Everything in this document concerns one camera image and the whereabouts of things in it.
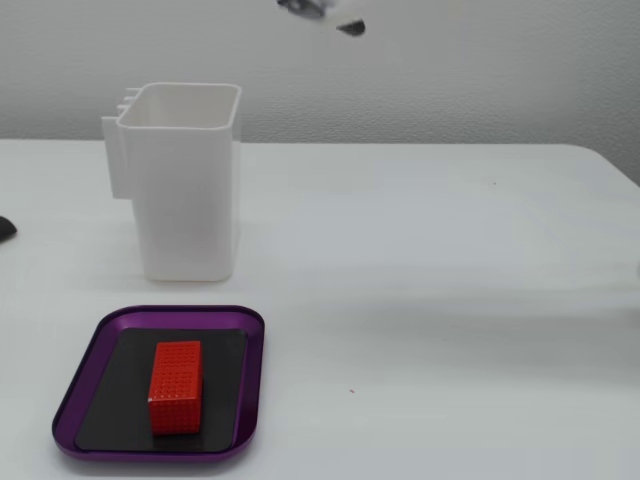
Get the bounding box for black clear retractable pen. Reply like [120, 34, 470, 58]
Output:
[277, 0, 369, 39]

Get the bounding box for white plastic pen holder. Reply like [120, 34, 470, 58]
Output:
[101, 82, 244, 284]

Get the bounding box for purple metal tray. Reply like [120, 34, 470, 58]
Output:
[51, 304, 266, 460]

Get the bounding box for red perforated block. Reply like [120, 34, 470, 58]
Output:
[148, 340, 204, 436]

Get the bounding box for black mat in tray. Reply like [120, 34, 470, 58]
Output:
[73, 328, 249, 454]

